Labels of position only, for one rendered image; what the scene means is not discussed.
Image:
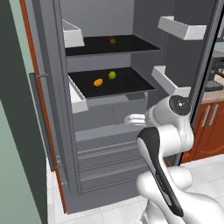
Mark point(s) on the grey fridge door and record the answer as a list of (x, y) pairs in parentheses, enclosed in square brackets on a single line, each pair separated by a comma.
[(55, 87), (186, 58)]

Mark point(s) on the grey right fridge door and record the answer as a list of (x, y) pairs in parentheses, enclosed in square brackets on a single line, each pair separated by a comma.
[(186, 58)]

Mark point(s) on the grey crisper drawer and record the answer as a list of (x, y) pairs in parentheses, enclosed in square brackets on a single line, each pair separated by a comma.
[(99, 112)]

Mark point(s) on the dark green cupboard panel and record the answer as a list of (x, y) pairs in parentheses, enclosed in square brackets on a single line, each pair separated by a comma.
[(20, 116)]

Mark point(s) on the dark brown fruit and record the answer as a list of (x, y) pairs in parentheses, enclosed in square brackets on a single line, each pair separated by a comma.
[(112, 40)]

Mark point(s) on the grey left fridge door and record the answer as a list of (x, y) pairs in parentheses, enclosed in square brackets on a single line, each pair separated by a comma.
[(55, 87)]

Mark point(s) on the grey freezer drawer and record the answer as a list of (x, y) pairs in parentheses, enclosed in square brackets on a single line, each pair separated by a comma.
[(110, 163)]

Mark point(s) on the grey fridge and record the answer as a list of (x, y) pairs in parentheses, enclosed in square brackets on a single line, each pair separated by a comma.
[(96, 17)]

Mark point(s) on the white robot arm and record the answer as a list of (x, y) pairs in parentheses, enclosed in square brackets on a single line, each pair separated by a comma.
[(172, 137)]

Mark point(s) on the red-brown cupboard door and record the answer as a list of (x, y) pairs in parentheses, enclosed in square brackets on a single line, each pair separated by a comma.
[(215, 137), (198, 137)]

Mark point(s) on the black glass fridge rack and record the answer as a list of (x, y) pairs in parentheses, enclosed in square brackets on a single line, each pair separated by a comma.
[(116, 45), (125, 83)]

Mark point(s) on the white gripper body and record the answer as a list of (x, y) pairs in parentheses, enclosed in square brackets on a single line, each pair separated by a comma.
[(135, 120)]

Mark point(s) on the black hob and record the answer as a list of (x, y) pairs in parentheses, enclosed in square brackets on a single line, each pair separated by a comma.
[(214, 85)]

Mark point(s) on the white door bin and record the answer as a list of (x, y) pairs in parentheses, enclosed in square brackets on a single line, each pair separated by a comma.
[(77, 102), (182, 29), (169, 83), (71, 36)]

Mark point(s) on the green lime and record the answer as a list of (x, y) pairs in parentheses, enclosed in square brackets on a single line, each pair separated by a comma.
[(112, 75)]

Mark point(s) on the orange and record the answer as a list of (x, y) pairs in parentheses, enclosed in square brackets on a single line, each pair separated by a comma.
[(98, 82)]

